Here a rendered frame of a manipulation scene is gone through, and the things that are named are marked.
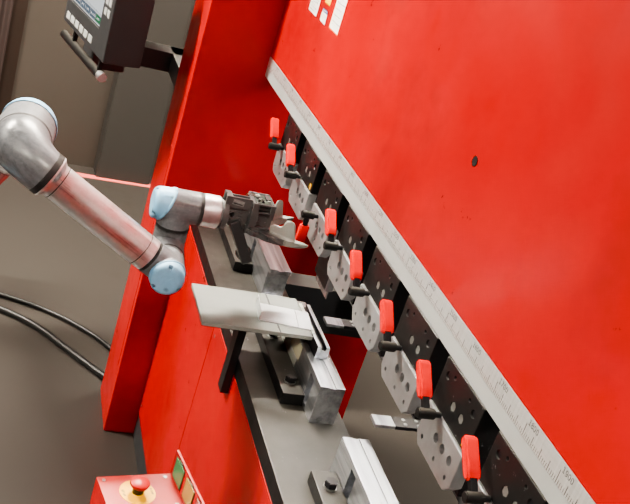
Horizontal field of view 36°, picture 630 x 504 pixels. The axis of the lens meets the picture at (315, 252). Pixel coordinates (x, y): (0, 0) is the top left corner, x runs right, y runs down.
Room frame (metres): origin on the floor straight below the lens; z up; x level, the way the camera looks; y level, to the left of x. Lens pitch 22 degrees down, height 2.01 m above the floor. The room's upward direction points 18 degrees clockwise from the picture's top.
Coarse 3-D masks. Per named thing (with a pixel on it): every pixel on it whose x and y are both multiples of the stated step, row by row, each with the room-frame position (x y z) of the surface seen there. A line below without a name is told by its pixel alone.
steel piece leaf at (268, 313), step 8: (256, 304) 2.04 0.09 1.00; (264, 304) 2.05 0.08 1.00; (264, 312) 2.01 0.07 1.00; (272, 312) 2.02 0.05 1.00; (280, 312) 2.04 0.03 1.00; (288, 312) 2.05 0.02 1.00; (264, 320) 1.97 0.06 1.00; (272, 320) 1.98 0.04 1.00; (280, 320) 2.00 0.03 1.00; (288, 320) 2.01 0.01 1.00; (296, 320) 2.02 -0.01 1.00
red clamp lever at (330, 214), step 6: (330, 210) 1.95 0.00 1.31; (330, 216) 1.94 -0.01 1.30; (330, 222) 1.93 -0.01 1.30; (330, 228) 1.92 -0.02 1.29; (336, 228) 1.93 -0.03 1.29; (330, 234) 1.91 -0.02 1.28; (330, 240) 1.90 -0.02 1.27; (324, 246) 1.89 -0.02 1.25; (330, 246) 1.89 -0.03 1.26; (336, 246) 1.90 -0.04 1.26; (342, 246) 1.91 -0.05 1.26
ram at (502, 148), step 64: (384, 0) 2.12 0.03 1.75; (448, 0) 1.82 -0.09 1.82; (512, 0) 1.60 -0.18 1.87; (576, 0) 1.43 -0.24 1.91; (320, 64) 2.39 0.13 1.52; (384, 64) 2.01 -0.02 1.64; (448, 64) 1.74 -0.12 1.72; (512, 64) 1.53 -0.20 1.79; (576, 64) 1.37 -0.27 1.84; (384, 128) 1.91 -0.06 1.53; (448, 128) 1.66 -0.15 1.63; (512, 128) 1.47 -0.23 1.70; (576, 128) 1.32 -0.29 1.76; (384, 192) 1.81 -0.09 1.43; (448, 192) 1.58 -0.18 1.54; (512, 192) 1.40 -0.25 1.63; (576, 192) 1.26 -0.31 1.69; (448, 256) 1.51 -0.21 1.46; (512, 256) 1.34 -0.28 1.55; (576, 256) 1.21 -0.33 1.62; (512, 320) 1.28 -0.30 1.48; (576, 320) 1.16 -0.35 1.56; (512, 384) 1.22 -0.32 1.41; (576, 384) 1.11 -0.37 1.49; (512, 448) 1.17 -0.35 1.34; (576, 448) 1.06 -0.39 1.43
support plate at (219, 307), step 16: (192, 288) 2.03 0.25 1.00; (208, 288) 2.04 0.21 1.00; (224, 288) 2.07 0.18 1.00; (208, 304) 1.96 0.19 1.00; (224, 304) 1.99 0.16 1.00; (240, 304) 2.01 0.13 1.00; (272, 304) 2.07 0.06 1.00; (288, 304) 2.09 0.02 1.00; (208, 320) 1.89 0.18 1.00; (224, 320) 1.91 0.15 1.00; (240, 320) 1.94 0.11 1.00; (256, 320) 1.96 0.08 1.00; (288, 336) 1.95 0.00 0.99; (304, 336) 1.96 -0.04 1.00
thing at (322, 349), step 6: (306, 306) 2.12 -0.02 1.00; (312, 312) 2.09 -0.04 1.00; (312, 318) 2.07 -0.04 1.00; (312, 324) 2.05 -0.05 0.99; (318, 324) 2.04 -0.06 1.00; (318, 330) 2.01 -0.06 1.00; (318, 336) 2.00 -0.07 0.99; (324, 336) 1.99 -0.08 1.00; (312, 342) 1.97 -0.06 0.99; (318, 342) 1.95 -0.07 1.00; (324, 342) 1.96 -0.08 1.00; (312, 348) 1.96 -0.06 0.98; (318, 348) 1.93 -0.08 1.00; (324, 348) 1.95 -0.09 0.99; (318, 354) 1.94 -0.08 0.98; (324, 354) 1.94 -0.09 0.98
